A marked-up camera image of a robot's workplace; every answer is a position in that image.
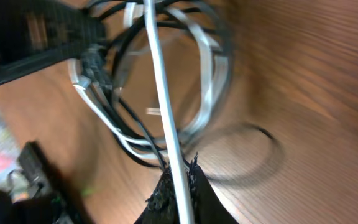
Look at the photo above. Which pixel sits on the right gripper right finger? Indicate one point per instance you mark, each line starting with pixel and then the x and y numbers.
pixel 207 207

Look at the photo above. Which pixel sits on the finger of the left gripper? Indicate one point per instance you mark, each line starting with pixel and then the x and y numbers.
pixel 35 34

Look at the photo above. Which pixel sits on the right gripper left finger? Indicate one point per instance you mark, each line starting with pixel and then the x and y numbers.
pixel 161 206

